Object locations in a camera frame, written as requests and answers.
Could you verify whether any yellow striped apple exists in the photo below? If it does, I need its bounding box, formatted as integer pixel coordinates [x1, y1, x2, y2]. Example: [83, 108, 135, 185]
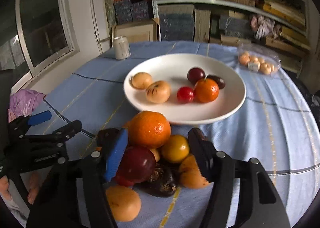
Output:
[178, 154, 209, 189]

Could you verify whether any dark red apple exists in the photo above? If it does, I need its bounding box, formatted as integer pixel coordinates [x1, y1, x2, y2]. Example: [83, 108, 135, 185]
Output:
[117, 146, 156, 183]

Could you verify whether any yellow orange small fruit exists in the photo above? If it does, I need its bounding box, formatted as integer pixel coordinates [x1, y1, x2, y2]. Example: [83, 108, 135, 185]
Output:
[161, 135, 190, 164]

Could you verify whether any large orange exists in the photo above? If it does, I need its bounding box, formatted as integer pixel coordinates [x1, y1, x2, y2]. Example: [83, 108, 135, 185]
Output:
[127, 111, 171, 149]

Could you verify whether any pale yellow round fruit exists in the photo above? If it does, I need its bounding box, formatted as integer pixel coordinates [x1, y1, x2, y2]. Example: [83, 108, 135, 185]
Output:
[131, 72, 153, 90]

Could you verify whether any dark red plum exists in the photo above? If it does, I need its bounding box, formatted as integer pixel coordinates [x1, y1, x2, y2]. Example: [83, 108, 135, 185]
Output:
[187, 67, 206, 85]

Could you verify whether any purple cloth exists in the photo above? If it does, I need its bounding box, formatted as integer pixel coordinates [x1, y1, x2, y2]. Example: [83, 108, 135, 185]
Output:
[8, 89, 46, 122]

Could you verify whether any white drink can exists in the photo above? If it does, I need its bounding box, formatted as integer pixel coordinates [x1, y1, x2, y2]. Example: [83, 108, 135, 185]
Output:
[113, 36, 131, 60]

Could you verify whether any dark plum on plate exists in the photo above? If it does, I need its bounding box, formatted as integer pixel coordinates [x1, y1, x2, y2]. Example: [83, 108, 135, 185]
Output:
[207, 75, 226, 90]

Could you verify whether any small orange mandarin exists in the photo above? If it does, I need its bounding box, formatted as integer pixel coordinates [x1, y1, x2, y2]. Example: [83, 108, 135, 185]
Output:
[194, 79, 220, 104]

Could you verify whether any small red tomato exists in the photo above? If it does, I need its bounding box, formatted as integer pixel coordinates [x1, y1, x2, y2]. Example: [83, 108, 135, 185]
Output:
[176, 86, 194, 104]

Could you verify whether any pale striped peach fruit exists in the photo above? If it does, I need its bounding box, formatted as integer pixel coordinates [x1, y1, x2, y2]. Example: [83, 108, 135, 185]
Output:
[145, 80, 171, 104]

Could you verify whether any clear plastic fruit package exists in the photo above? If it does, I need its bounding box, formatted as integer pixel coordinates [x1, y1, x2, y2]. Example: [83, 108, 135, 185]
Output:
[237, 43, 281, 76]

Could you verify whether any white oval plate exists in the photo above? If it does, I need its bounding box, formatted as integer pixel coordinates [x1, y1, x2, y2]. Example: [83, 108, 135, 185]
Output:
[123, 53, 247, 126]

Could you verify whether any crumpled pink cloth on shelf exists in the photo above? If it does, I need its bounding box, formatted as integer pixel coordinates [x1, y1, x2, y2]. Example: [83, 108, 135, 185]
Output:
[250, 14, 281, 40]

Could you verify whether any white metal shelf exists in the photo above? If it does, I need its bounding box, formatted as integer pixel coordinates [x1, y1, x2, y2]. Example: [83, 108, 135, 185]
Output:
[151, 0, 310, 54]

